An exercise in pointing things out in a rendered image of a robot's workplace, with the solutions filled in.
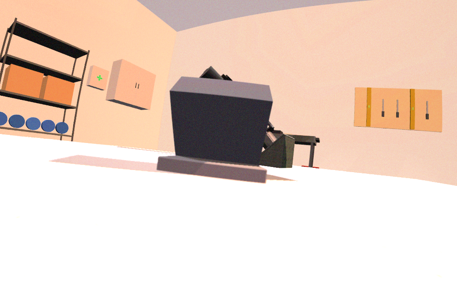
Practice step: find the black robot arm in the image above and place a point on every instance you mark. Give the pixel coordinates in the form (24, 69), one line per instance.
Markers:
(213, 74)

